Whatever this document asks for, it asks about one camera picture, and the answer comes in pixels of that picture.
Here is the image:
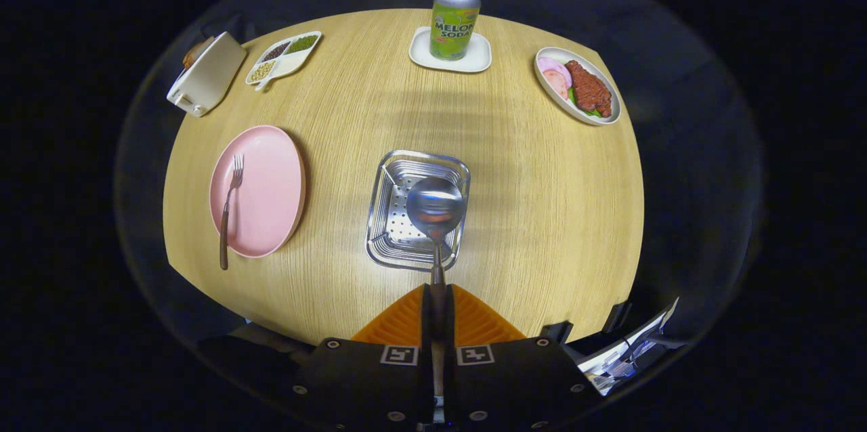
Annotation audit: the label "pink round plate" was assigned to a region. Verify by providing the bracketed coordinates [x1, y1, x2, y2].
[209, 125, 307, 259]

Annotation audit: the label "pink ham slice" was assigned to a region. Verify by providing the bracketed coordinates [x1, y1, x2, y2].
[537, 56, 573, 81]
[542, 69, 571, 101]

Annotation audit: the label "white paper sheets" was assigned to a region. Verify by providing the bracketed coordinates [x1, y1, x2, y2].
[579, 297, 681, 395]

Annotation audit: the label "white divided snack dish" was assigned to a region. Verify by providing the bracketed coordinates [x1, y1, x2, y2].
[245, 30, 323, 91]

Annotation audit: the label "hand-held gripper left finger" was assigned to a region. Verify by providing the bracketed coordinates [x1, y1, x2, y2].
[291, 283, 434, 429]

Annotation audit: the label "metal fork with brown handle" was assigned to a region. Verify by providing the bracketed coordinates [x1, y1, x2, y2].
[218, 154, 245, 271]

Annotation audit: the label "toasted bread slice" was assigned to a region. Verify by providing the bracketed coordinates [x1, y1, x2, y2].
[182, 36, 216, 69]

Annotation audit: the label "white oval plate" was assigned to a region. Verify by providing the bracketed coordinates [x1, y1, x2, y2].
[534, 46, 622, 127]

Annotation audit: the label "green lettuce leaf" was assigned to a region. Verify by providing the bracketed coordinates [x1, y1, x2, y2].
[568, 87, 604, 118]

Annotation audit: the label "metal spoon with brown handle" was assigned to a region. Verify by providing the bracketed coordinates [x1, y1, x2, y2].
[405, 176, 465, 412]

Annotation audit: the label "perforated metal basket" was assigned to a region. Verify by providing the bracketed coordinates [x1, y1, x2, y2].
[365, 150, 471, 273]

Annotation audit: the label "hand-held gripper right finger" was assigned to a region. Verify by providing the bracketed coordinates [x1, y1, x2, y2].
[444, 283, 604, 429]

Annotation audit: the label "black table bracket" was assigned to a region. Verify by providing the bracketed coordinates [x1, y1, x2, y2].
[605, 300, 634, 334]

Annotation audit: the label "silver bottle with green label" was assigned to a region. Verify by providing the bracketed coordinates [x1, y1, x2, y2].
[429, 0, 482, 62]

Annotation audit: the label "brown meat cutlet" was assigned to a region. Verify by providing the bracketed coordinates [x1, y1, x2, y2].
[566, 60, 614, 118]

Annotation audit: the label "white toaster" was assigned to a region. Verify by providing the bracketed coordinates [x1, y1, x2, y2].
[167, 31, 248, 118]

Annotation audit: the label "white square coaster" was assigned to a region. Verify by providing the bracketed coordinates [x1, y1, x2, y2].
[408, 26, 492, 74]

